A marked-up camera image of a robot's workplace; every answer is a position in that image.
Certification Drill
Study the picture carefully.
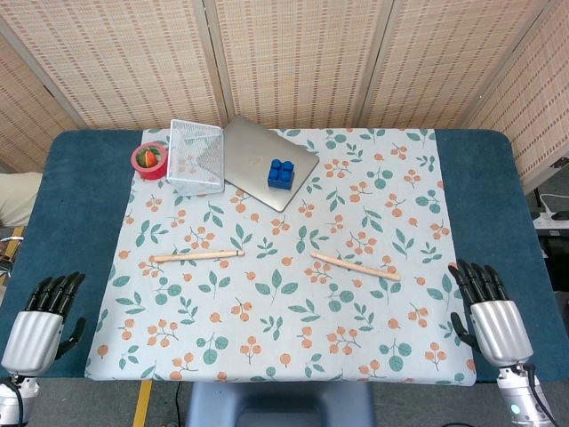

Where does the beige cloth bundle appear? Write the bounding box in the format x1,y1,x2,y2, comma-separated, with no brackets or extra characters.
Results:
0,171,44,228

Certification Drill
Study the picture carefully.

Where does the woven folding screen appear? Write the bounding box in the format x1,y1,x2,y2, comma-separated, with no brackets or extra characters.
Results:
0,0,569,193

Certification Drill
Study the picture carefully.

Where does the silver closed laptop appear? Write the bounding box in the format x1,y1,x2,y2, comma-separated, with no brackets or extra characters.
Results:
221,116,321,213

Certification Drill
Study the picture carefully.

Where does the blue toy building block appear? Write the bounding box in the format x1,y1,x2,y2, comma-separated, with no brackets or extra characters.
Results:
267,158,297,192

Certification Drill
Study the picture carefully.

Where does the blue table mat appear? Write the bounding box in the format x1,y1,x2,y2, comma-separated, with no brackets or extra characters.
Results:
0,129,569,383

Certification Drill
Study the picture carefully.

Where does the red tape roll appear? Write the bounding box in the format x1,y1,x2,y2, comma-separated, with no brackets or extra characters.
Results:
131,142,169,181

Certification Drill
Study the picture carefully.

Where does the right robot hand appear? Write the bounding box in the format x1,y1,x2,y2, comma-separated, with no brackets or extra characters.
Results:
447,259,534,368

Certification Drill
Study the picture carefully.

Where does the white wire mesh basket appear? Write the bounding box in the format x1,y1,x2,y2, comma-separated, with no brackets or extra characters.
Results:
166,118,226,197

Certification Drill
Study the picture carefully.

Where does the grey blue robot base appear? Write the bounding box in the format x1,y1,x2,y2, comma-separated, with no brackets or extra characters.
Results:
184,381,377,427

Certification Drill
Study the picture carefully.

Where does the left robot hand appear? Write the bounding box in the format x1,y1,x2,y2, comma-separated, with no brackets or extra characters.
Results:
1,272,87,375

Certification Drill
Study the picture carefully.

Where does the floral print tablecloth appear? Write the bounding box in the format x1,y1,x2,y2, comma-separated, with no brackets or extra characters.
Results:
84,127,477,385

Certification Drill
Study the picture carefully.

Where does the wooden stick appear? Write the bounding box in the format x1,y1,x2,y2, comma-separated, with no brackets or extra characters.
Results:
309,252,402,282
153,250,246,263

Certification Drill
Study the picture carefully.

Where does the black cable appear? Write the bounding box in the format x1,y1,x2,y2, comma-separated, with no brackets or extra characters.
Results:
153,381,188,427

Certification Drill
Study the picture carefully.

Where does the white power strip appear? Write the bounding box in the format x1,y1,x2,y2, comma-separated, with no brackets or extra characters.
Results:
531,211,569,230

